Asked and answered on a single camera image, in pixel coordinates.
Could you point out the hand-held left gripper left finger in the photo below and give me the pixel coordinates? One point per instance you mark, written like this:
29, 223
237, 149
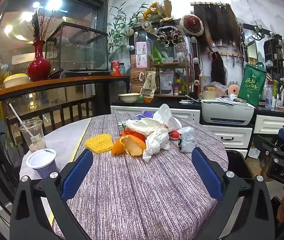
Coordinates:
78, 173

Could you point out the wide white drawer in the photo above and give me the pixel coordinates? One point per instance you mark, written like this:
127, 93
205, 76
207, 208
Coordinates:
272, 125

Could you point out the wooden shelf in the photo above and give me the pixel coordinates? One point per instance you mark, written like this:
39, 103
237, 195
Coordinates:
168, 65

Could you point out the green tote bag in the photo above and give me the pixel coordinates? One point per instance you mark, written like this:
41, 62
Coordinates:
250, 85

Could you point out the clear plastic bag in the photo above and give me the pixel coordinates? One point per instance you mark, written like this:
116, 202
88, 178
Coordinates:
188, 142

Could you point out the wooden counter with black railing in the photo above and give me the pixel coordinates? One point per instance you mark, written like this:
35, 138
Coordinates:
56, 82

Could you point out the black vanity mirror frame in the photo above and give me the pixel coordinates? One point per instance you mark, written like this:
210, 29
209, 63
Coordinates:
131, 42

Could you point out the black wig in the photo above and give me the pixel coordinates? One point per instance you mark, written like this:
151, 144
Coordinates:
218, 70

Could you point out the white cabinet front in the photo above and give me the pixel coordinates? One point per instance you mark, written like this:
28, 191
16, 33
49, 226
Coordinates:
132, 111

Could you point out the pink plastic bag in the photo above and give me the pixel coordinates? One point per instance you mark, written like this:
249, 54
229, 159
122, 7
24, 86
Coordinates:
219, 88

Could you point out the red can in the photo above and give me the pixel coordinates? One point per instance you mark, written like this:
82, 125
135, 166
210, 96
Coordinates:
115, 68

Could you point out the white drinking straw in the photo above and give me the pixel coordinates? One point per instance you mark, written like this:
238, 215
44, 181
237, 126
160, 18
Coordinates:
16, 115

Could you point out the red ceramic vase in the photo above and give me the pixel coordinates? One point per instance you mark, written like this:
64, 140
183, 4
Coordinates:
39, 67

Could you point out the pink thread roll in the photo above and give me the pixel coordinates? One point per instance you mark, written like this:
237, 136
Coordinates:
233, 90

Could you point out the row of hanging hair pieces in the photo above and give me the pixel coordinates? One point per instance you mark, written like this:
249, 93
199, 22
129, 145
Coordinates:
214, 22

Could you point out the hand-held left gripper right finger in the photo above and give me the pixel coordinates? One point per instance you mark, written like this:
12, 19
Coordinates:
207, 177

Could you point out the cream yellow lidded bowl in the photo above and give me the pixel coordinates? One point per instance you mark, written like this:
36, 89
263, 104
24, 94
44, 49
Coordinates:
16, 80

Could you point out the beige paper bag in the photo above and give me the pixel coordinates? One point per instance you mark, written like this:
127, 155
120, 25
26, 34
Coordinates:
149, 82

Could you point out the blue lid jar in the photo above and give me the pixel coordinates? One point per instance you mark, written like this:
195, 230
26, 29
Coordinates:
122, 69

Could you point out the large white plastic bag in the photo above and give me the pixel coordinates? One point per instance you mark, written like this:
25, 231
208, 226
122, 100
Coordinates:
162, 116

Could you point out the orange red wrapper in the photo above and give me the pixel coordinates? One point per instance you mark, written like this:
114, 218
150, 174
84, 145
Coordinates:
134, 133

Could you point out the green bamboo plant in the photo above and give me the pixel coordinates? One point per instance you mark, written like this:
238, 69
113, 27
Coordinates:
118, 27

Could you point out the white drawer below printer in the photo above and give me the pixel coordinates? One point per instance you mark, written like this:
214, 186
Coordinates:
227, 137

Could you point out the red fur trimmed hat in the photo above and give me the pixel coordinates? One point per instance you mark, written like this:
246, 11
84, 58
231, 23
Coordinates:
192, 25

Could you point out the small red round object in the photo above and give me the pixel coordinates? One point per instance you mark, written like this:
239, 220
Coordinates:
174, 135

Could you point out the dried branches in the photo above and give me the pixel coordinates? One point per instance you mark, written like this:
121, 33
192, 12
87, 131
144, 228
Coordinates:
40, 27

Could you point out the dark brown waste bin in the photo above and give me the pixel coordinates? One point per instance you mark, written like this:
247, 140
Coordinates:
239, 165

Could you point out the glass display case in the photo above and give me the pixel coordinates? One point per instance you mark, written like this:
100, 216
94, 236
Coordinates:
81, 47

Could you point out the green white carton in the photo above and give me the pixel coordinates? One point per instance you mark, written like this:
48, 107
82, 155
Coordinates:
121, 127

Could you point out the white table cover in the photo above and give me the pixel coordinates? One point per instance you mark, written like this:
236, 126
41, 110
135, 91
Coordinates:
64, 135

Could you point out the pile of papers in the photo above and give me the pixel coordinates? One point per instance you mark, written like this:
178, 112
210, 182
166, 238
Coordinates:
224, 100

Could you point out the cream enamel bowl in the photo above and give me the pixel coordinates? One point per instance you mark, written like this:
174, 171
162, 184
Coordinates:
129, 98

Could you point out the clear water bottle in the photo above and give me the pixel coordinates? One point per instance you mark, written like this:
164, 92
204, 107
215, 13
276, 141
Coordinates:
269, 97

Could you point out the yellow foam fruit net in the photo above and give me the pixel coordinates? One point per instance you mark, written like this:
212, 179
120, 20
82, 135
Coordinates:
98, 142

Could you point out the sunflower bouquet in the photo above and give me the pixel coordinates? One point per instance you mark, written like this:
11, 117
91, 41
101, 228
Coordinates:
152, 11

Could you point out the purple striped tablecloth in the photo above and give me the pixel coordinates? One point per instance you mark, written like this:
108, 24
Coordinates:
144, 192

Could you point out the orange peel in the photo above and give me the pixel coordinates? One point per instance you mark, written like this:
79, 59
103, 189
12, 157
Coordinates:
118, 147

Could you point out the brown printed box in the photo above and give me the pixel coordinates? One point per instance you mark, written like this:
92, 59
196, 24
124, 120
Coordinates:
137, 80

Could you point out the ornate opera headdress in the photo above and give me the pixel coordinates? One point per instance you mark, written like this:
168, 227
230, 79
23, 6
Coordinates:
168, 35

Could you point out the white paper bag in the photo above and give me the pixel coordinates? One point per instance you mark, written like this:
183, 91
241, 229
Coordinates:
154, 145

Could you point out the pink photo card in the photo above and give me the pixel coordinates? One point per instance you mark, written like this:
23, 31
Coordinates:
141, 61
141, 47

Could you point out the white printer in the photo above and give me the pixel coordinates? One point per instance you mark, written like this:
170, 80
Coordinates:
227, 112

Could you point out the clear plastic cup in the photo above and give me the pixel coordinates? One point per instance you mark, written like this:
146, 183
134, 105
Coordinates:
35, 140

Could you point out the purple paper cup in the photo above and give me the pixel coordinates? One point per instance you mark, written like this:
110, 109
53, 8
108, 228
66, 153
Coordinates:
45, 170

